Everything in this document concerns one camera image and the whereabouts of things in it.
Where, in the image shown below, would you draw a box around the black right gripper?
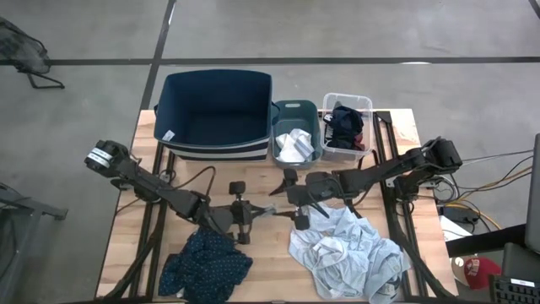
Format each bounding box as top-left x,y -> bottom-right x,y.
268,167 -> 338,231

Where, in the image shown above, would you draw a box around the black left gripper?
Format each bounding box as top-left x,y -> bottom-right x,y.
210,180 -> 267,246

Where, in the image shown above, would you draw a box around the white knit cloth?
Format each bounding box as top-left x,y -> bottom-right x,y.
274,131 -> 307,164

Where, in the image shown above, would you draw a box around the white blue striped cloth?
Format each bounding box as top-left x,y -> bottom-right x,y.
293,128 -> 316,160

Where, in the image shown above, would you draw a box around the navy dotted shirt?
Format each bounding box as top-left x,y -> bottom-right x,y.
158,227 -> 254,304

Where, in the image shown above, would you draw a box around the light blue shirt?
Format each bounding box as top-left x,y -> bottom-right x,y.
288,201 -> 411,304

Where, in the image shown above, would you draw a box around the navy briefs lettered waistband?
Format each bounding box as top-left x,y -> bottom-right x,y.
322,112 -> 338,144

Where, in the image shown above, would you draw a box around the slate blue drawstring shorts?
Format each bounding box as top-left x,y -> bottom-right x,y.
331,105 -> 365,149

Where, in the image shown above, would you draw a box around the teal plastic basket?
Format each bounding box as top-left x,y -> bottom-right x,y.
271,99 -> 324,171

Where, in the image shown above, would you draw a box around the navy white striped fabric bin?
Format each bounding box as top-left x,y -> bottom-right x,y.
152,69 -> 280,163

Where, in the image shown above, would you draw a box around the clear plastic container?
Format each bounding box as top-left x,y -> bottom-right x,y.
319,92 -> 375,163

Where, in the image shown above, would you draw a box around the white paper sheet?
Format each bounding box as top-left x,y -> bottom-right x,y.
438,214 -> 473,242

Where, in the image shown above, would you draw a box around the black power adapter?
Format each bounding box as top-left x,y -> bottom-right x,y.
440,205 -> 481,225

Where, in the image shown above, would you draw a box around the red cap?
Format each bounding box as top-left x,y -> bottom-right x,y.
450,254 -> 503,291

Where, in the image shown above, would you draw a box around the grey metal desk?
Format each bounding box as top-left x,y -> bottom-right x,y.
0,182 -> 69,304

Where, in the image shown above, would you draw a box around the black box device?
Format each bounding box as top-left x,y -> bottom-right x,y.
500,242 -> 540,283

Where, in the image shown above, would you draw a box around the black keyboard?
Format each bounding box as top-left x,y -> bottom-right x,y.
489,274 -> 540,304

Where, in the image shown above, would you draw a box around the grey monitor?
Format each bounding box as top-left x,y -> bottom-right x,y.
524,133 -> 540,255

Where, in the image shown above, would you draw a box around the black mesh chair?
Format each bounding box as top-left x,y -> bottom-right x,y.
0,16 -> 67,90

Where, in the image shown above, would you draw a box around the black aluminium frame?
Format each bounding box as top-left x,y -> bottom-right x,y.
370,110 -> 459,303
95,141 -> 178,303

